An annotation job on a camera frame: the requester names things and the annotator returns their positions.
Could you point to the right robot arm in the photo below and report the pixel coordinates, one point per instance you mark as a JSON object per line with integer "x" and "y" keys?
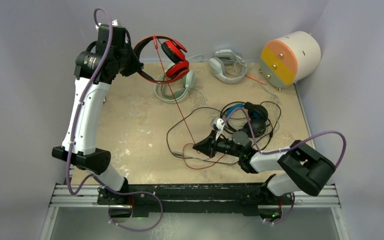
{"x": 304, "y": 168}

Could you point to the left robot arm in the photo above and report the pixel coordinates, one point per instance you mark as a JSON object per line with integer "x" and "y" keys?
{"x": 95, "y": 69}

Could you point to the mint green headphones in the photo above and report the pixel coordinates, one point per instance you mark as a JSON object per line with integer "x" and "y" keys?
{"x": 187, "y": 83}

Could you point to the white grey headphones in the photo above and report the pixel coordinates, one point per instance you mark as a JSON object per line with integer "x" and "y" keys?
{"x": 228, "y": 66}

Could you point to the round pastel drawer cabinet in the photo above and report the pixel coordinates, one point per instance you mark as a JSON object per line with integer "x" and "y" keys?
{"x": 290, "y": 58}

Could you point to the black blue headphones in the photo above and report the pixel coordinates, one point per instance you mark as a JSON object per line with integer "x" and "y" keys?
{"x": 258, "y": 118}

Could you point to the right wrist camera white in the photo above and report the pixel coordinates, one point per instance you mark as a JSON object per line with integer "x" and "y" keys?
{"x": 218, "y": 125}

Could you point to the orange pen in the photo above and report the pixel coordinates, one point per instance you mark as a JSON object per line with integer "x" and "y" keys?
{"x": 255, "y": 79}

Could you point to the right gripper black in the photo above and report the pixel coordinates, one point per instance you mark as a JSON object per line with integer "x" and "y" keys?
{"x": 208, "y": 146}

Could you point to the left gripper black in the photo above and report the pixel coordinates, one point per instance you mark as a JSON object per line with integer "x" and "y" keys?
{"x": 135, "y": 65}

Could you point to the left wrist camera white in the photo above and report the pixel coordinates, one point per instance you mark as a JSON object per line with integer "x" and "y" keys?
{"x": 115, "y": 23}

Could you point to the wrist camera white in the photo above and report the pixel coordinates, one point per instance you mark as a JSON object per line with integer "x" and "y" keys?
{"x": 218, "y": 125}
{"x": 115, "y": 23}

